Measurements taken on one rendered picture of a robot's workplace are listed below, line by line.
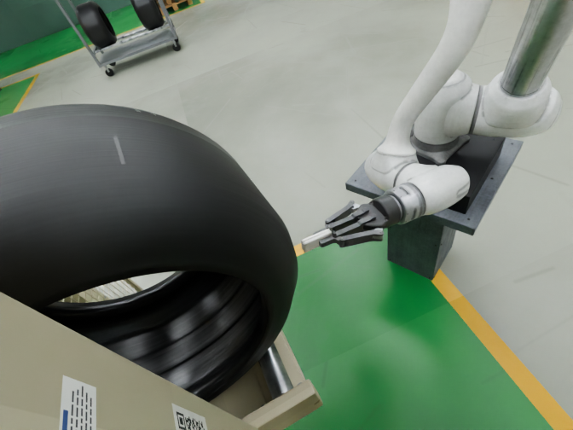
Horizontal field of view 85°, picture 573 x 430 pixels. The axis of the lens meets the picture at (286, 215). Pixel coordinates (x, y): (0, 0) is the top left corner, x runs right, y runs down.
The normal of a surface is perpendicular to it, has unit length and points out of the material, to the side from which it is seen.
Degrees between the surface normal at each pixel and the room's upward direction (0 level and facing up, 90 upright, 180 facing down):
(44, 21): 90
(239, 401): 0
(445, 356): 0
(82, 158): 24
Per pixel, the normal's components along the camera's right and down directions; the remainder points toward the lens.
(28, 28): 0.33, 0.65
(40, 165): 0.03, -0.74
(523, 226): -0.23, -0.65
